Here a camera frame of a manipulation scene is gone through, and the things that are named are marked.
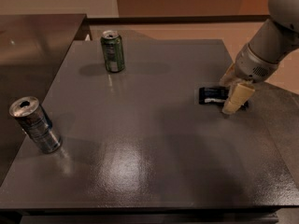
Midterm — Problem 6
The silver blue soda can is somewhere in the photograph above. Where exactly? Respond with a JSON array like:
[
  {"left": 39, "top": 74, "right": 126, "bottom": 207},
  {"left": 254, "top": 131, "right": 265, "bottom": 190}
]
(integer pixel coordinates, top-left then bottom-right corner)
[{"left": 9, "top": 96, "right": 62, "bottom": 154}]

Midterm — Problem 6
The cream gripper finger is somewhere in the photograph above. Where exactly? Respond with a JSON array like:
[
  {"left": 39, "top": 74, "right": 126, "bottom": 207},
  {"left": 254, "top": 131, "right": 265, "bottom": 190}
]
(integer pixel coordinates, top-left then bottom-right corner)
[
  {"left": 220, "top": 63, "right": 238, "bottom": 87},
  {"left": 222, "top": 83, "right": 255, "bottom": 115}
]

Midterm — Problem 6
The dark blue rxbar wrapper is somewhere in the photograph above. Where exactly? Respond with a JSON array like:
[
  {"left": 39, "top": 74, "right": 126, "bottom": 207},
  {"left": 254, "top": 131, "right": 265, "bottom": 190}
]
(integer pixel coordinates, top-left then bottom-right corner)
[{"left": 198, "top": 86, "right": 249, "bottom": 109}]

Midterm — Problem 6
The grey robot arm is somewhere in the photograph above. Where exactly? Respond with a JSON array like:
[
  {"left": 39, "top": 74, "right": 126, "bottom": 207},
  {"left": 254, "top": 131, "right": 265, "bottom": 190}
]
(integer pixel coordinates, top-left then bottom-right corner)
[{"left": 220, "top": 0, "right": 299, "bottom": 115}]

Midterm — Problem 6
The green soda can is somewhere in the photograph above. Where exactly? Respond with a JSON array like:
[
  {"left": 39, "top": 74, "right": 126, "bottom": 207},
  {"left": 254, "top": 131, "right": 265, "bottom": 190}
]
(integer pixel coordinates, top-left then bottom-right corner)
[{"left": 101, "top": 30, "right": 125, "bottom": 73}]

